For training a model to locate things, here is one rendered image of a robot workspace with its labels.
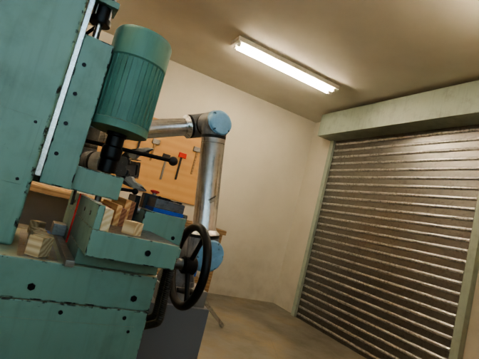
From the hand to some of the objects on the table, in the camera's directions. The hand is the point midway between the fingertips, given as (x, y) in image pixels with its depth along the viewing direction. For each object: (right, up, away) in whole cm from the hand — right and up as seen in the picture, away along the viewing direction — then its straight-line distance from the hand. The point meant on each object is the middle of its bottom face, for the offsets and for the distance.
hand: (148, 169), depth 130 cm
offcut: (+6, -17, -40) cm, 44 cm away
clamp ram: (0, -18, -14) cm, 23 cm away
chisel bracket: (-12, -9, -20) cm, 26 cm away
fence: (-15, -14, -22) cm, 30 cm away
